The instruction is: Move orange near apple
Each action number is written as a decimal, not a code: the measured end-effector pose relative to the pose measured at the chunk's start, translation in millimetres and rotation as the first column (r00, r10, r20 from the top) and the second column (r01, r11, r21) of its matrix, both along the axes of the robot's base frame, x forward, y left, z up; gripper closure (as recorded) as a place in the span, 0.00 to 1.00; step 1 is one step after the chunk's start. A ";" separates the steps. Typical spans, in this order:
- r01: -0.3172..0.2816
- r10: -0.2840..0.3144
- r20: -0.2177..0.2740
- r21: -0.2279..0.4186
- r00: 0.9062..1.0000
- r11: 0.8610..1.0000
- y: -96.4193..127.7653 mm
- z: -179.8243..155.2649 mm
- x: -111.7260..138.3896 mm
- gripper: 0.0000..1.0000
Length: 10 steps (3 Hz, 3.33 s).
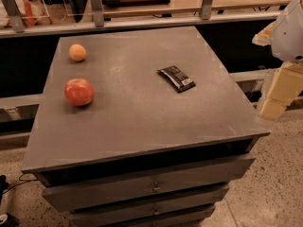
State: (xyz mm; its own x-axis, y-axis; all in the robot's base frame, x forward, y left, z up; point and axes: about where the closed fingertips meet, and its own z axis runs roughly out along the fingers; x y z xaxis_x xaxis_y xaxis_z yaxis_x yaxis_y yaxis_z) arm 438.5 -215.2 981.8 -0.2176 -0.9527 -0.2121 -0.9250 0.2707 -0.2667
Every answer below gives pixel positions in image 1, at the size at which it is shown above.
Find middle grey drawer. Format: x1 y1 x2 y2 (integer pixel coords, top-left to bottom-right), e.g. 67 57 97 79
70 184 229 227

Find grey drawer cabinet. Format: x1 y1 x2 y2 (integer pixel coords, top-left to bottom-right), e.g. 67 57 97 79
21 26 272 227

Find small orange fruit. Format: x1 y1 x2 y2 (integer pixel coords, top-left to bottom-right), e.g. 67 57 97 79
69 44 86 61

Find black object floor corner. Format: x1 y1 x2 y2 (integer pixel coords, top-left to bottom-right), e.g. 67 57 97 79
0 213 19 227

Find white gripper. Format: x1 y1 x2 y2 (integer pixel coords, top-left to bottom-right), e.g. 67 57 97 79
252 0 303 120

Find black snack bar wrapper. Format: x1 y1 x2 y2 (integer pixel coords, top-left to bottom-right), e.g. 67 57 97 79
158 65 196 93

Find grey drawer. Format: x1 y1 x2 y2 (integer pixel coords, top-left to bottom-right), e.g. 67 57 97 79
43 154 254 212
105 204 215 227
70 184 229 227

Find red apple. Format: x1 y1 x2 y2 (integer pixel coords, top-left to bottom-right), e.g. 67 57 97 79
64 79 94 106

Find orange white bag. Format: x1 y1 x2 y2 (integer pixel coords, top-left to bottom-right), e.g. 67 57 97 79
0 0 45 26

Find top grey drawer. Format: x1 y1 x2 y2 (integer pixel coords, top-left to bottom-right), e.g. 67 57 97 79
43 154 254 212

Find metal railing frame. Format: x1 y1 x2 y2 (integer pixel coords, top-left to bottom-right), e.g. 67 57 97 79
0 0 303 39

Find black cable on floor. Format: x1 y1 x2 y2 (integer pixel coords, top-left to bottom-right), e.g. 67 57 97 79
2 173 39 195

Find bottom grey drawer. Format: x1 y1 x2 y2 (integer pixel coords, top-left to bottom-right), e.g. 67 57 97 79
105 204 215 227

